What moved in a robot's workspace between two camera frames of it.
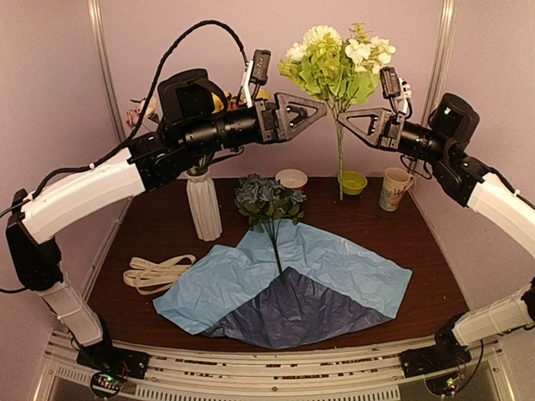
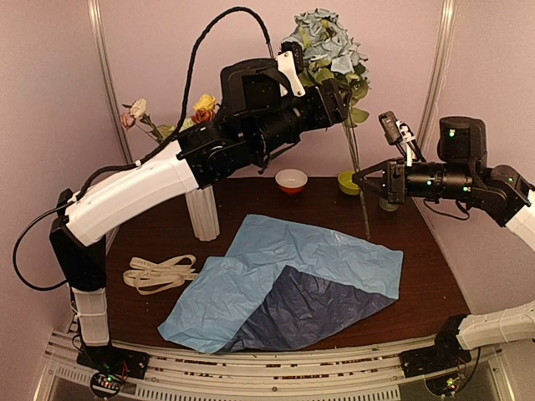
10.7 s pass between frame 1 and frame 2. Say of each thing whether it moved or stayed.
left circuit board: stayed
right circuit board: stayed
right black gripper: moved
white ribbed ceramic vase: stayed
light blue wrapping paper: moved
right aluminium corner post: stayed
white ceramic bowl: stayed
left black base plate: stayed
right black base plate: stayed
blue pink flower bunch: moved
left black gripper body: moved
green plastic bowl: stayed
